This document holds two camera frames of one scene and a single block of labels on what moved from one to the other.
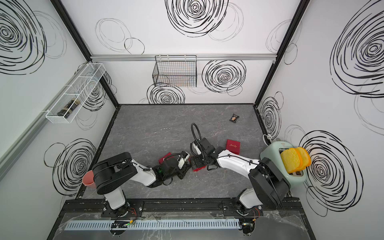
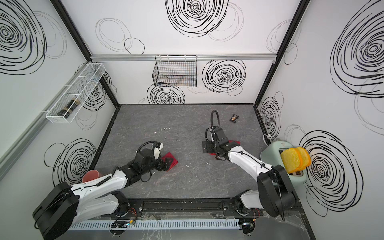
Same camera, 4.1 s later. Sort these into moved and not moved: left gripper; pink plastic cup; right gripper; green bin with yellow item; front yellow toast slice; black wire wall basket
Moved: right gripper; left gripper
Not moved: black wire wall basket; green bin with yellow item; pink plastic cup; front yellow toast slice
